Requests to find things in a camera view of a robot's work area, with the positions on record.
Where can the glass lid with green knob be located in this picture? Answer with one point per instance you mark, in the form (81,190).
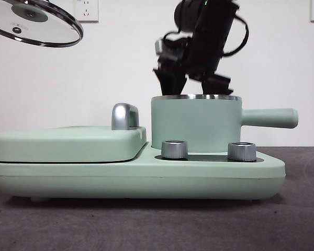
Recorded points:
(28,15)

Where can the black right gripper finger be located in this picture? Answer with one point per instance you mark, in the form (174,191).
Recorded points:
(217,85)
(171,83)

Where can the mint green breakfast machine base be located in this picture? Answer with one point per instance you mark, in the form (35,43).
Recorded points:
(146,177)

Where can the mint green griddle cover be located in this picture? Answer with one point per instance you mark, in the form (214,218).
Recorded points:
(62,146)

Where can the silver control knob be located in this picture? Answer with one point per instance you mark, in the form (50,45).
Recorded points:
(242,152)
(174,150)

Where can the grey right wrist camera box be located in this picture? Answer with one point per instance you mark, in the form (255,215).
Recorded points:
(159,46)

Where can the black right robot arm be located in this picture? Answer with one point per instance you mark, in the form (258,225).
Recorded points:
(209,39)

